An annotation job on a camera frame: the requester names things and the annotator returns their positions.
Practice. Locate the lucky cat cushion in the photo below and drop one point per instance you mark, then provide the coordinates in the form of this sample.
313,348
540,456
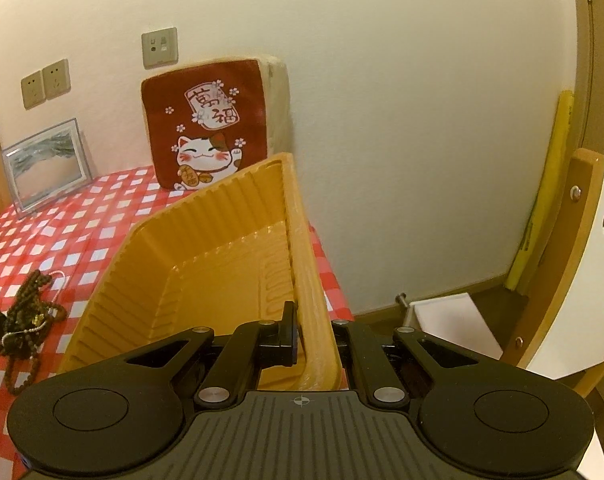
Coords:
207,110

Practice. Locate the beige wall socket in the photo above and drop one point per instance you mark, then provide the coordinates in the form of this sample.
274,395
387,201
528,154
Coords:
159,47
32,91
56,79

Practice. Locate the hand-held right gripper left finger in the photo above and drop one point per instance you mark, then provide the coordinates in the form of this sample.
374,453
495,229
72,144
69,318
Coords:
290,332

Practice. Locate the orange plastic tray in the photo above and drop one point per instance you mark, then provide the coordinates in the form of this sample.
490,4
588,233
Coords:
222,280

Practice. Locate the red white checked tablecloth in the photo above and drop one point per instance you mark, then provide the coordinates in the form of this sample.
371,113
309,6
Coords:
82,220

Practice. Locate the yellow roll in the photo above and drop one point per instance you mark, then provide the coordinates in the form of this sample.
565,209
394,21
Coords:
556,160

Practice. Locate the white box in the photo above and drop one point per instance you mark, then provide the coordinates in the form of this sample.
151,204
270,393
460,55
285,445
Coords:
451,325

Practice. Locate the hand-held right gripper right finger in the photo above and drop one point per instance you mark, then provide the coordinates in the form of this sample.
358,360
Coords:
353,347

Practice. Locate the white wooden chair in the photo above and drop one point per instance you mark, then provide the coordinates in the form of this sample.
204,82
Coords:
571,260

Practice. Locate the sand art picture frame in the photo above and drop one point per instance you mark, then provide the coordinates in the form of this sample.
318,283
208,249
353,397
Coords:
47,160

